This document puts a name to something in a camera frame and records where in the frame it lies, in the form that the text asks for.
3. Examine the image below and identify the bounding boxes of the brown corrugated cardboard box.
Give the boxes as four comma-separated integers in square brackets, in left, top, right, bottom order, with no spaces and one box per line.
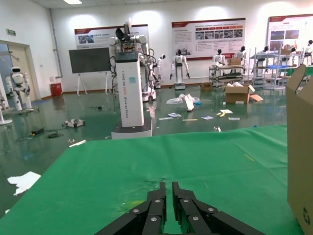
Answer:
[285,64,313,235]

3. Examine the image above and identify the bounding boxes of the wall poster board with photos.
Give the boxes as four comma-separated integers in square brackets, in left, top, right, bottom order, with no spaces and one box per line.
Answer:
[74,23,150,49]

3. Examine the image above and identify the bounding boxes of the white tower robot with arms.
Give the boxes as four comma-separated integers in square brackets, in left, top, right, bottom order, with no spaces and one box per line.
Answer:
[109,16,157,141]

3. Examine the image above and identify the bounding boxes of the metal workshop trolley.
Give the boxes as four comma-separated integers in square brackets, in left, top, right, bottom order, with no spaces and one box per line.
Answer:
[208,64,245,88]

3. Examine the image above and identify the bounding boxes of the wide red-framed wall poster board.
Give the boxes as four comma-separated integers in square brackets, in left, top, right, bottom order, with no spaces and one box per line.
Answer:
[171,17,246,61]

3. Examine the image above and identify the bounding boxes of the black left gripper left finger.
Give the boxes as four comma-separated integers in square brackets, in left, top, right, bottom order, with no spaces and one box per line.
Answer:
[94,181,167,235]

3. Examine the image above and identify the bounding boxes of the clear plastic bag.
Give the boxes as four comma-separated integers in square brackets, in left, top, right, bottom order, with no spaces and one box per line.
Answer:
[166,93,201,105]

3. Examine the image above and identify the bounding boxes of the white paper bag red print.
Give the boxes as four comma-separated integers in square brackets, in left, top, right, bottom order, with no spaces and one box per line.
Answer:
[183,94,195,112]

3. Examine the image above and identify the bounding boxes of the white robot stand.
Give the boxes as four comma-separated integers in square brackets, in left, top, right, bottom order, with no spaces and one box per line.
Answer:
[0,73,13,126]

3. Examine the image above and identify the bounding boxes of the green tablecloth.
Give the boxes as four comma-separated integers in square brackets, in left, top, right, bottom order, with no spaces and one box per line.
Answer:
[0,124,304,235]

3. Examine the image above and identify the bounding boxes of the red-framed poster board with pictures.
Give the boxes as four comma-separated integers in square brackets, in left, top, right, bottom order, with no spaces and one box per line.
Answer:
[266,13,313,58]

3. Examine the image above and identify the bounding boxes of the white and black floor device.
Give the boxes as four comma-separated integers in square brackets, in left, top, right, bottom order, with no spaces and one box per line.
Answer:
[62,118,86,129]

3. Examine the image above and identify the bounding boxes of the black coiled floor cable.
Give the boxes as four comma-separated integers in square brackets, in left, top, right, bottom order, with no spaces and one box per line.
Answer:
[16,129,65,142]

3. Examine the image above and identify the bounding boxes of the white wall pipe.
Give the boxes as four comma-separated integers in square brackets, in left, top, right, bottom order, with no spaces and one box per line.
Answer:
[49,8,62,79]

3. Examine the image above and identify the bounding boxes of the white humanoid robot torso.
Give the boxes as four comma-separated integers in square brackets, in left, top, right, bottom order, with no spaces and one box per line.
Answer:
[288,47,299,67]
[233,46,247,66]
[212,48,226,67]
[303,40,313,66]
[256,46,269,69]

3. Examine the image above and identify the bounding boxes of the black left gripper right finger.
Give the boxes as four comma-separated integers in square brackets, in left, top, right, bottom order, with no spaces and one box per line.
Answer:
[172,181,266,235]

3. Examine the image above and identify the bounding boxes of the red fire equipment box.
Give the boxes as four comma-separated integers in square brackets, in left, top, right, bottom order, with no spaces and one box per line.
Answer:
[50,83,62,97]

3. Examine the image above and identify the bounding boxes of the open shipping carton with flaps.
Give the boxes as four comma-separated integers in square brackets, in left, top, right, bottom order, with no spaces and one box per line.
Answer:
[224,82,264,105]

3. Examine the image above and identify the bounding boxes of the white wheeled humanoid robot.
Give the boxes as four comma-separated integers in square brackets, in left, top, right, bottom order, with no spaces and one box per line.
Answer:
[139,47,157,102]

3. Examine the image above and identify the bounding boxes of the beige door with frame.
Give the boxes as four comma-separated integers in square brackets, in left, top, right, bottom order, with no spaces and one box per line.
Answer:
[0,40,37,101]

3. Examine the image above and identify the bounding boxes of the grey metal shelf rack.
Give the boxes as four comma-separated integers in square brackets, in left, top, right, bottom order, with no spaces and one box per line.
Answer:
[249,46,291,89]

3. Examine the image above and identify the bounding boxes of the white flat stick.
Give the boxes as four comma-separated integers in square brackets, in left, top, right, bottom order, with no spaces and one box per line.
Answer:
[68,140,87,148]

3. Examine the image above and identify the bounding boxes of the crumpled white paper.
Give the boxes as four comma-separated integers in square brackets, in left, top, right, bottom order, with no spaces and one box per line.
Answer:
[6,171,42,196]

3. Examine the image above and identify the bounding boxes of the dark screen on white stand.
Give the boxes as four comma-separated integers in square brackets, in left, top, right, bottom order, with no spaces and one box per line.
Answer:
[68,47,111,95]

